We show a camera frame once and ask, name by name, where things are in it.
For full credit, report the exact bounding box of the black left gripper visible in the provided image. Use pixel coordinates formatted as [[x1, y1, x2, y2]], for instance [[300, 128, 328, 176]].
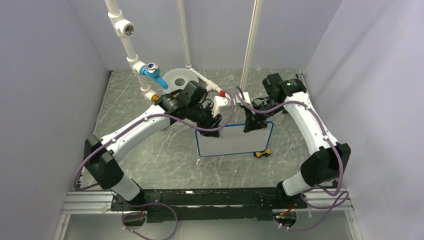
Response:
[[186, 102, 222, 138]]

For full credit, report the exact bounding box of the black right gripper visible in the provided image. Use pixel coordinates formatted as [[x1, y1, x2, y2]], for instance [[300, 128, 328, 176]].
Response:
[[243, 97, 286, 132]]

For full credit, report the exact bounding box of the blue framed whiteboard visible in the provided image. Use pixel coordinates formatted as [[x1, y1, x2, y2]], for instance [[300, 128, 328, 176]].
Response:
[[194, 121, 274, 157]]

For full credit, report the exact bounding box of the yellow black eraser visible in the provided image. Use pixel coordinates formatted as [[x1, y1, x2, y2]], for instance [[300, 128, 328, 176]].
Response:
[[253, 148, 272, 158]]

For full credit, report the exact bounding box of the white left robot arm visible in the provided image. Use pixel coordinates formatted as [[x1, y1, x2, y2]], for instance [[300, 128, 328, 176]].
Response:
[[83, 81, 223, 210]]

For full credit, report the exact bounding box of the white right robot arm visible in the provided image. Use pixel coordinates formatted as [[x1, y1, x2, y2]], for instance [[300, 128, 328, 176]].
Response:
[[236, 73, 351, 208]]

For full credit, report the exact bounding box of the clear round plate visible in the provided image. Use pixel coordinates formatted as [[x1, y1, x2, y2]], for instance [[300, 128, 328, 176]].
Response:
[[162, 68, 199, 93]]

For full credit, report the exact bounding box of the orange brass faucet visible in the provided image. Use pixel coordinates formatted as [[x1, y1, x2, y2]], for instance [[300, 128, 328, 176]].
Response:
[[151, 94, 160, 103]]

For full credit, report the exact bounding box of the blue faucet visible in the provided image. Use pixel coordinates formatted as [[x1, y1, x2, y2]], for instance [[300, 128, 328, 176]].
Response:
[[140, 62, 169, 90]]

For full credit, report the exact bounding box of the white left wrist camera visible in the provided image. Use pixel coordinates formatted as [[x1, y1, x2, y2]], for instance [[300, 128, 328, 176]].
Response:
[[211, 91, 232, 118]]

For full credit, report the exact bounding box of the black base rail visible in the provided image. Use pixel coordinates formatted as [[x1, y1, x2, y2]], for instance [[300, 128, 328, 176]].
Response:
[[110, 187, 307, 223]]

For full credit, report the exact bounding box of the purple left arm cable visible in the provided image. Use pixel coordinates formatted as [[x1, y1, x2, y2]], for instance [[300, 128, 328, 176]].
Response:
[[72, 91, 237, 240]]

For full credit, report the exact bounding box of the white PVC pipe frame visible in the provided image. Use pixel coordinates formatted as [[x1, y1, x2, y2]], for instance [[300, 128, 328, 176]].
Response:
[[105, 0, 263, 101]]

